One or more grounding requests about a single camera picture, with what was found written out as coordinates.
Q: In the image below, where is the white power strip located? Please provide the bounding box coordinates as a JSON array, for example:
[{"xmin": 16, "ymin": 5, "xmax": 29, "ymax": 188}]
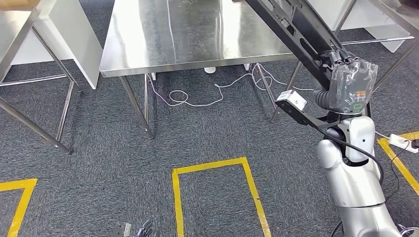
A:
[{"xmin": 388, "ymin": 133, "xmax": 412, "ymax": 150}]

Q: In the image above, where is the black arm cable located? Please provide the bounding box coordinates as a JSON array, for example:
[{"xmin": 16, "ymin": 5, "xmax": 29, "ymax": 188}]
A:
[{"xmin": 316, "ymin": 127, "xmax": 384, "ymax": 186}]

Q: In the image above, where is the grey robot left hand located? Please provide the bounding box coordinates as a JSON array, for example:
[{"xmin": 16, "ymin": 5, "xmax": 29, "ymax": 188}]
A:
[{"xmin": 132, "ymin": 220, "xmax": 161, "ymax": 237}]

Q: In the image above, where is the white floor cable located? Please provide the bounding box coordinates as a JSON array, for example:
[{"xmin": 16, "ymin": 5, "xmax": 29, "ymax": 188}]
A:
[{"xmin": 147, "ymin": 64, "xmax": 315, "ymax": 108}]

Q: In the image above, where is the black plastic frame part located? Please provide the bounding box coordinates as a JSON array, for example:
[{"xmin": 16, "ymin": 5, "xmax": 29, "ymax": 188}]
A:
[{"xmin": 232, "ymin": 0, "xmax": 352, "ymax": 91}]

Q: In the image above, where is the yellow floor tape square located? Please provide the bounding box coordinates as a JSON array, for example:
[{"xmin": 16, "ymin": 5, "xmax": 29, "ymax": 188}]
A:
[
  {"xmin": 0, "ymin": 178, "xmax": 38, "ymax": 237},
  {"xmin": 376, "ymin": 130, "xmax": 419, "ymax": 196},
  {"xmin": 171, "ymin": 157, "xmax": 272, "ymax": 237}
]

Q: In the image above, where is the black floor cable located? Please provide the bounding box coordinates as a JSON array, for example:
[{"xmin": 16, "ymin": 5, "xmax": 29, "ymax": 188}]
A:
[{"xmin": 384, "ymin": 139, "xmax": 419, "ymax": 202}]

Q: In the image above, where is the right wrist camera pale box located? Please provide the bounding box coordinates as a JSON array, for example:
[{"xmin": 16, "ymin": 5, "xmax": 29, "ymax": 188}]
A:
[{"xmin": 275, "ymin": 90, "xmax": 341, "ymax": 130}]

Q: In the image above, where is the steel table with white panel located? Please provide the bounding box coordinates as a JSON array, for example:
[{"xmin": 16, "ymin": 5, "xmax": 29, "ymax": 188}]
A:
[
  {"xmin": 307, "ymin": 0, "xmax": 419, "ymax": 94},
  {"xmin": 0, "ymin": 0, "xmax": 104, "ymax": 155}
]

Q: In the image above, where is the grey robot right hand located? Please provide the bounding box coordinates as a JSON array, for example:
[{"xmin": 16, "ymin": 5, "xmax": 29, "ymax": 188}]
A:
[{"xmin": 319, "ymin": 49, "xmax": 378, "ymax": 115}]

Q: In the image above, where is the stainless steel workbench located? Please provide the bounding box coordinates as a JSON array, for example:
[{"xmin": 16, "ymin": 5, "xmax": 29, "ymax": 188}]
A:
[{"xmin": 99, "ymin": 0, "xmax": 303, "ymax": 140}]

